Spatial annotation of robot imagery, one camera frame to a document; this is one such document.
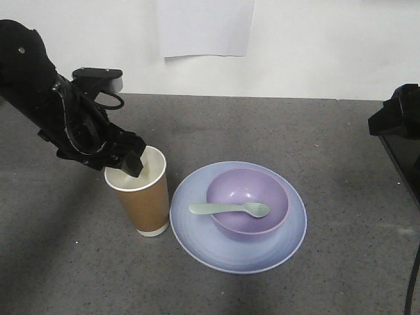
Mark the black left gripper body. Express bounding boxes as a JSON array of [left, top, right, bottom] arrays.
[[36, 78, 146, 170]]

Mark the pale green plastic spoon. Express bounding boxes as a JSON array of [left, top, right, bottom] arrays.
[[188, 202, 270, 218]]

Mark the black camera cable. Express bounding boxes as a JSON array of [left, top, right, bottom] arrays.
[[93, 90, 125, 111]]

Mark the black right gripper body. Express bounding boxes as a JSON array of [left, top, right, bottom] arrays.
[[368, 83, 419, 140]]

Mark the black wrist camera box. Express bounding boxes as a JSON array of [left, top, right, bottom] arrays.
[[72, 67, 123, 93]]

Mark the light blue plastic plate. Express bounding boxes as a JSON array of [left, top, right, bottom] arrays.
[[170, 161, 307, 274]]

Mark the brown paper cup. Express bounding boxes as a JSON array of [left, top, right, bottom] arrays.
[[104, 146, 170, 238]]

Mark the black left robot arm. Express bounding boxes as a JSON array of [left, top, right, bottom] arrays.
[[1, 20, 146, 177]]

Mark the purple plastic bowl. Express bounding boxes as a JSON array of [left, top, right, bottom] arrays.
[[206, 168, 289, 241]]

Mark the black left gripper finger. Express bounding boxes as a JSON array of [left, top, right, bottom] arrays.
[[121, 151, 143, 177]]

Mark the black cable right edge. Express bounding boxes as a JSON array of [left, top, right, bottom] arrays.
[[402, 241, 420, 315]]

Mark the white paper sheet on wall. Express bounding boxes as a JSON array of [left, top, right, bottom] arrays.
[[156, 0, 255, 58]]

